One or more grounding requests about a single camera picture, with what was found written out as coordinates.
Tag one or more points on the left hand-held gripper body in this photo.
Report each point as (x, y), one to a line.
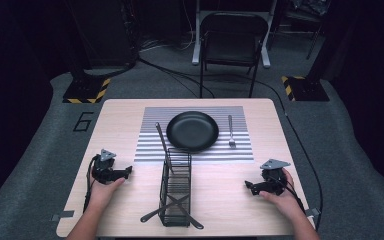
(104, 168)

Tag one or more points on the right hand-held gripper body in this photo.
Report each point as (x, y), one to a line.
(273, 180)

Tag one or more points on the person's left hand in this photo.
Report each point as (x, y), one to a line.
(104, 193)

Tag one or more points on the person's right hand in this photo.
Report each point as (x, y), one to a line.
(285, 201)

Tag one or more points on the grey striped placemat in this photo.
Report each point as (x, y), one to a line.
(150, 146)

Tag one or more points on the dark upright utensil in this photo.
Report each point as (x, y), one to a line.
(162, 140)

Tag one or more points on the dark knife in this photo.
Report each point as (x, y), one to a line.
(153, 215)

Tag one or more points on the grey tape strip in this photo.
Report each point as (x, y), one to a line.
(62, 215)
(313, 212)

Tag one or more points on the silver fork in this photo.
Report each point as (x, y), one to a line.
(231, 131)

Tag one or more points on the dark flat utensil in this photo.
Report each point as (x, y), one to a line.
(193, 222)

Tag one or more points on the black round plate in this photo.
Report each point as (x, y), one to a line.
(192, 131)

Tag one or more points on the black base with hazard stripes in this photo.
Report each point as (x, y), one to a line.
(308, 89)
(85, 90)

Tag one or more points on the black cabinet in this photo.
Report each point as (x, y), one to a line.
(103, 33)

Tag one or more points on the black folding chair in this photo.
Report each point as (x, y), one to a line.
(231, 36)

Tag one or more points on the white metal stand frame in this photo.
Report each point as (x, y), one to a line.
(196, 43)

